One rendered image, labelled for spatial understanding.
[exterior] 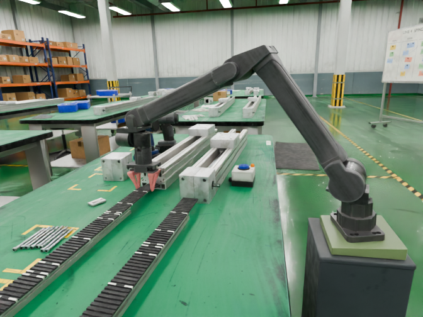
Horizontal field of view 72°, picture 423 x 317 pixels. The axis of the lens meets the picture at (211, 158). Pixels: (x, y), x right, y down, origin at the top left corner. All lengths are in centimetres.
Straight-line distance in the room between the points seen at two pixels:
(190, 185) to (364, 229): 51
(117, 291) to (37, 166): 226
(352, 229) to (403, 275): 13
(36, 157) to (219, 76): 221
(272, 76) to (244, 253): 42
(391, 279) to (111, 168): 98
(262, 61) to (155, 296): 56
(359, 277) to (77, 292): 60
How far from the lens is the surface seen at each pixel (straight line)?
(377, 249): 76
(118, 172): 122
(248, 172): 106
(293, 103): 72
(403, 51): 686
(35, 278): 70
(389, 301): 83
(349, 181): 72
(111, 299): 59
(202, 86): 81
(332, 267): 75
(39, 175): 280
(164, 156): 124
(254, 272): 66
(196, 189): 94
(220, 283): 63
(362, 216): 77
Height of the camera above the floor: 118
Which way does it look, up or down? 16 degrees down
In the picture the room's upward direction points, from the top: 2 degrees counter-clockwise
